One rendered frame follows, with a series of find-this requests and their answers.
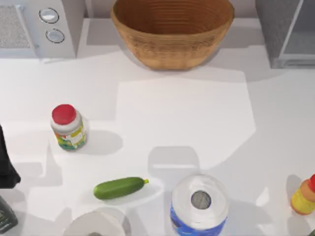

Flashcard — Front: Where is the green cucumber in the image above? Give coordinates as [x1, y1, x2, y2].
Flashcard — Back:
[93, 177, 150, 201]

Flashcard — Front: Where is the brown woven basket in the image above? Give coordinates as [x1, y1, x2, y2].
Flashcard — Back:
[110, 0, 235, 71]

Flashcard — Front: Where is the white jar with red lid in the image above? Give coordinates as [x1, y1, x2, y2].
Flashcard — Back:
[50, 104, 88, 152]

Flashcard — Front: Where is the wrapped paper towel roll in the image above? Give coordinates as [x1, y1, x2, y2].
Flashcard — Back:
[169, 174, 230, 236]

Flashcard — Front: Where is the white paper roll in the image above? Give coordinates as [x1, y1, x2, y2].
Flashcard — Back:
[63, 211, 126, 236]

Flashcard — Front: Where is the round microwave knob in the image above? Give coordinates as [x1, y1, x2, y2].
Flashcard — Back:
[45, 28, 65, 44]
[38, 7, 60, 24]

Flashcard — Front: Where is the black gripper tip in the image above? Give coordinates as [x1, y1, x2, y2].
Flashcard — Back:
[0, 124, 22, 189]

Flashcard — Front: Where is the pale microwave oven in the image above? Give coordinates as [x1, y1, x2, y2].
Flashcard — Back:
[0, 0, 86, 59]

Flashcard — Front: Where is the yellow bottle with red cap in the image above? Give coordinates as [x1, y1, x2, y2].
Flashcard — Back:
[290, 173, 315, 216]

